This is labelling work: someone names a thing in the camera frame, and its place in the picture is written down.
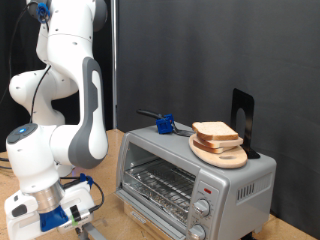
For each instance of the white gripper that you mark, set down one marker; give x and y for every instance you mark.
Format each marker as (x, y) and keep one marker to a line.
(21, 230)

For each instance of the metal spatula with blue block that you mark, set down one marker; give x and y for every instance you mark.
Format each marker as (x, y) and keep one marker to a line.
(164, 126)

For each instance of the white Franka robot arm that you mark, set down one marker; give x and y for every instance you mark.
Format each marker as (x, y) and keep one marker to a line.
(83, 133)

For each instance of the wooden stand under oven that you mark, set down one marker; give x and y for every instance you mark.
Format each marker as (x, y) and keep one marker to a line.
(156, 233)

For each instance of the silver oven knob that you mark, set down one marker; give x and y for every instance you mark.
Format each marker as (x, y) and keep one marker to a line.
(197, 232)
(202, 207)

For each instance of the silver toaster oven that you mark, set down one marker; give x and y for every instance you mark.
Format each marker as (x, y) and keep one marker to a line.
(233, 186)

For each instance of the black backdrop curtain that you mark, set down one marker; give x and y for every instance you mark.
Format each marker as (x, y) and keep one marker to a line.
(2, 110)

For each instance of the oval wooden cutting board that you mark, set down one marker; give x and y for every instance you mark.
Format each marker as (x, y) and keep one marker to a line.
(230, 160)

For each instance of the vertical metal pole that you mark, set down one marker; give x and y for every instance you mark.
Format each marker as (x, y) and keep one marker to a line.
(115, 66)

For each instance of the black metal bookend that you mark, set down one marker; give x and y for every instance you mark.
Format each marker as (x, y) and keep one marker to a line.
(245, 103)

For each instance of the dark grey backdrop curtain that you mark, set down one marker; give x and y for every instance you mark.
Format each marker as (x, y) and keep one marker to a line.
(216, 50)

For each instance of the white wrist camera blue mount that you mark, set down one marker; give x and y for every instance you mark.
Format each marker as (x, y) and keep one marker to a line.
(53, 218)

